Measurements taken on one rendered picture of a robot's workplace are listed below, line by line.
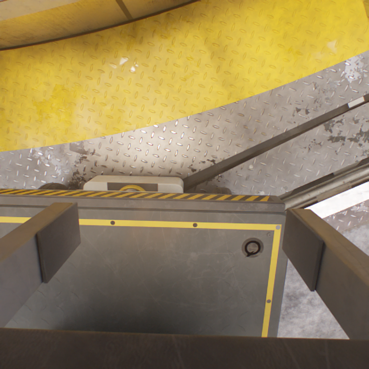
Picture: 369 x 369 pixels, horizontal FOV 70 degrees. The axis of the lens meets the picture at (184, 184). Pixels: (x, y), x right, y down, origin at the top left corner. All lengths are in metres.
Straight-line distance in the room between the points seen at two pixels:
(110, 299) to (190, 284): 0.17
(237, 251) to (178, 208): 0.15
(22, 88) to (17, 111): 0.07
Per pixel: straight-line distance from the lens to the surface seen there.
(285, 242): 0.17
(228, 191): 0.73
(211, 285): 0.59
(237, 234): 0.54
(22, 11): 0.65
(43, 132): 0.91
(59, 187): 0.83
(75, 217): 0.16
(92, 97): 0.85
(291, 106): 0.85
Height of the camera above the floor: 0.80
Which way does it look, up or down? 75 degrees down
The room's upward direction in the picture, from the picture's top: 176 degrees counter-clockwise
